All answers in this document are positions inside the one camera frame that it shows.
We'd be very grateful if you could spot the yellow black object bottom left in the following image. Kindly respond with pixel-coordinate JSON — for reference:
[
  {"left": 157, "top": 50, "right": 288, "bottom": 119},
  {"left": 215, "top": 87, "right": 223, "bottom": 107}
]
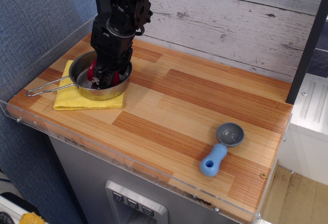
[{"left": 1, "top": 212, "right": 46, "bottom": 224}]

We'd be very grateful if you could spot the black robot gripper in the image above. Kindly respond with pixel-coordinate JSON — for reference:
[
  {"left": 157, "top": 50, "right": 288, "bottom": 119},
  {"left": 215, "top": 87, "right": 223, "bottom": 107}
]
[{"left": 91, "top": 25, "right": 134, "bottom": 89}]

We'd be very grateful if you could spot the red pepper toy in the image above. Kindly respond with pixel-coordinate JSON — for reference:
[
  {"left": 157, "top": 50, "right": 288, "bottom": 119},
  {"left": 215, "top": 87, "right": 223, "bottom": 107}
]
[{"left": 87, "top": 59, "right": 120, "bottom": 87}]

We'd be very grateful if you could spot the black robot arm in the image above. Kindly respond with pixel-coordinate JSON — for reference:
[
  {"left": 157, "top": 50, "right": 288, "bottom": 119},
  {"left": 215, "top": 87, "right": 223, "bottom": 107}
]
[{"left": 91, "top": 0, "right": 153, "bottom": 89}]

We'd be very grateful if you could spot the grey cabinet with button panel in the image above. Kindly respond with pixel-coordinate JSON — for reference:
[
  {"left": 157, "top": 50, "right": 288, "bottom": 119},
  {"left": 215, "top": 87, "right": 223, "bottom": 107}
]
[{"left": 50, "top": 137, "right": 234, "bottom": 223}]

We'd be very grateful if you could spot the blue grey scoop spoon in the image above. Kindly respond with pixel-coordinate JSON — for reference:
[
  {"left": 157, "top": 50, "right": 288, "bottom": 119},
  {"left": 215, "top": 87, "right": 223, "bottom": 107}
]
[{"left": 200, "top": 123, "right": 245, "bottom": 177}]

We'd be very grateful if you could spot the stainless steel pot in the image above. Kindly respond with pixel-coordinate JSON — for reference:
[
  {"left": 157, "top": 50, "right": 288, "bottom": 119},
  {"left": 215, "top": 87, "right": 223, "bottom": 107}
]
[{"left": 26, "top": 51, "right": 132, "bottom": 101}]

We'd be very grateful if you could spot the yellow cloth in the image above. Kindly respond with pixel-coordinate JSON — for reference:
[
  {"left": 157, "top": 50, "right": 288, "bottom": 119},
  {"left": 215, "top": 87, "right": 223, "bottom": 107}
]
[{"left": 53, "top": 60, "right": 125, "bottom": 111}]

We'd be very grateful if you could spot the black right frame post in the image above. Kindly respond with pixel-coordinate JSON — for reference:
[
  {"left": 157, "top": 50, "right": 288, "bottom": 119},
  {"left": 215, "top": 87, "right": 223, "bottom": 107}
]
[{"left": 286, "top": 0, "right": 327, "bottom": 105}]

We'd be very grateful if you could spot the white appliance at right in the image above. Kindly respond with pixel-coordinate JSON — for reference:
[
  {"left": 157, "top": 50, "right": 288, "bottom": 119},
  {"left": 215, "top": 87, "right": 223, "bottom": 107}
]
[{"left": 278, "top": 74, "right": 327, "bottom": 185}]

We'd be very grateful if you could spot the clear acrylic table guard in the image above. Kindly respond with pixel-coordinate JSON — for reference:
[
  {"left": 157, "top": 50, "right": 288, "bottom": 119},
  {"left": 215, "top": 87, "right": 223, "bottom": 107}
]
[{"left": 0, "top": 18, "right": 294, "bottom": 224}]

